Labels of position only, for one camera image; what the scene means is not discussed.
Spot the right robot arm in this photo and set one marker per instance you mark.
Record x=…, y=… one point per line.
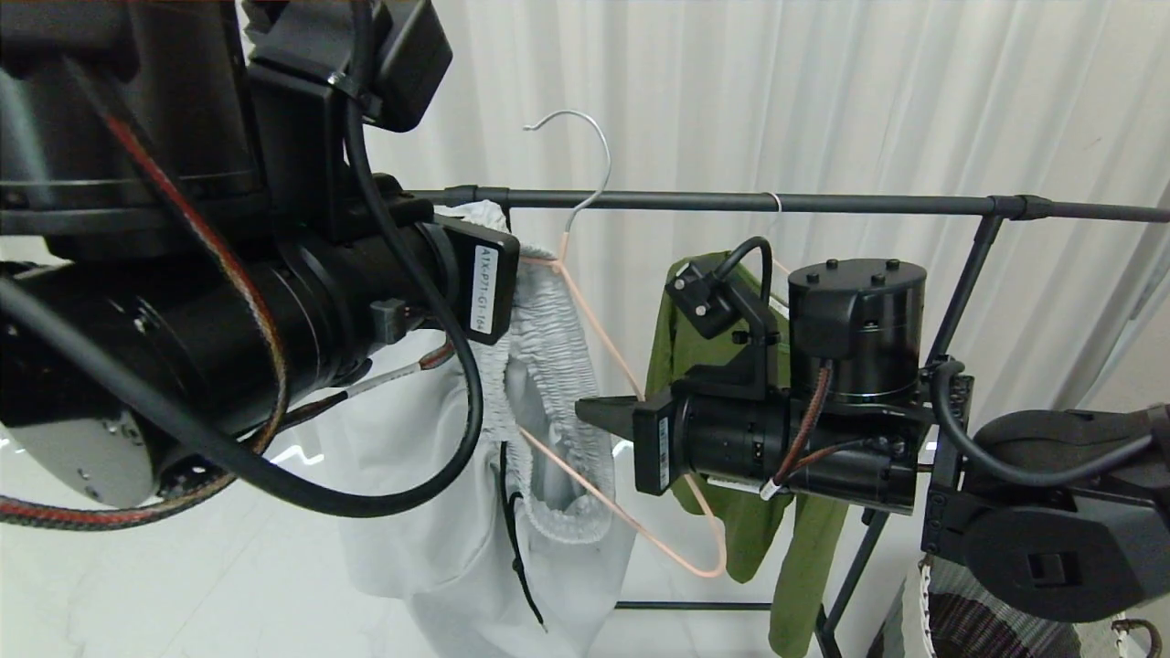
x=859, y=320

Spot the green printed shirt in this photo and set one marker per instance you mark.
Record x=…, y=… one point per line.
x=804, y=567

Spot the pink clothes hanger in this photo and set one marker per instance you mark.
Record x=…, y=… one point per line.
x=777, y=206
x=658, y=545

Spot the white laundry basket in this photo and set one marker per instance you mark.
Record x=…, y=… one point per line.
x=969, y=631

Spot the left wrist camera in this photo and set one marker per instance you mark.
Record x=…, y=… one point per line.
x=411, y=55

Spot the black clothes rack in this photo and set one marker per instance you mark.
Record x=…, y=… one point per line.
x=868, y=203

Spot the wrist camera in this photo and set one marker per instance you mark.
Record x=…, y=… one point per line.
x=704, y=297
x=411, y=55

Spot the pale grey garment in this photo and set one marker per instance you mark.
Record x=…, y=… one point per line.
x=439, y=548

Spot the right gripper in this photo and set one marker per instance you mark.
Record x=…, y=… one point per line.
x=823, y=448

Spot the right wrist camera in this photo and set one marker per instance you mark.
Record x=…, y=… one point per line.
x=704, y=297

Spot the white curtain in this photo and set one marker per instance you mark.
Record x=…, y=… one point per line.
x=823, y=91

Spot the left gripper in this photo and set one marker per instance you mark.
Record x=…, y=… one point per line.
x=228, y=347

